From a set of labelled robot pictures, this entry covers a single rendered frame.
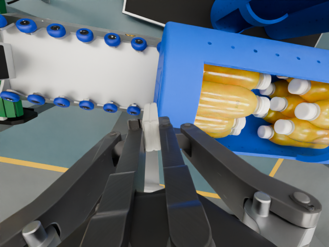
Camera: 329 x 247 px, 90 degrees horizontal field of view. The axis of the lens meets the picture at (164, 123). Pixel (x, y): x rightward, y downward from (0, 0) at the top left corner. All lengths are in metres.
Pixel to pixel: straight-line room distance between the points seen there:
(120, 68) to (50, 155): 1.57
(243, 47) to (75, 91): 0.51
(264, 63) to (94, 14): 1.39
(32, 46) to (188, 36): 0.49
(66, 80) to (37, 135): 1.37
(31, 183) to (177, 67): 2.19
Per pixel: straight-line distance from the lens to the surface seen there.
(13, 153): 2.20
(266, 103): 0.41
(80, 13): 1.62
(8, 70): 0.69
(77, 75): 0.62
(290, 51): 0.41
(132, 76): 0.57
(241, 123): 0.45
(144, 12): 1.38
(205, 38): 0.33
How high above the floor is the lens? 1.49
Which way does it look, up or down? 68 degrees down
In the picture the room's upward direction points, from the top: 169 degrees clockwise
